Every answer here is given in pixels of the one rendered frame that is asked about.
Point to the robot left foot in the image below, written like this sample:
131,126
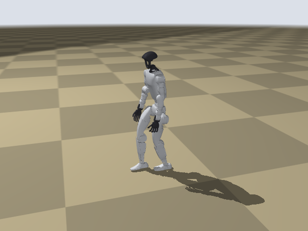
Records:
162,167

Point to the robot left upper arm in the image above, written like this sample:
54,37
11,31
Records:
160,80

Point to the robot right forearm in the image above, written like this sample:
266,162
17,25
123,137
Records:
143,99

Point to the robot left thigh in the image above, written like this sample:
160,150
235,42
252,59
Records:
157,135

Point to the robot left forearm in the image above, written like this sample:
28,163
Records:
160,105

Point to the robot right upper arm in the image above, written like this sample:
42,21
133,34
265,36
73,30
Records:
145,88

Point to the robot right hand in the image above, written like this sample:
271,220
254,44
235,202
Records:
137,113

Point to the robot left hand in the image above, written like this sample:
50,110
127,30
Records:
154,126

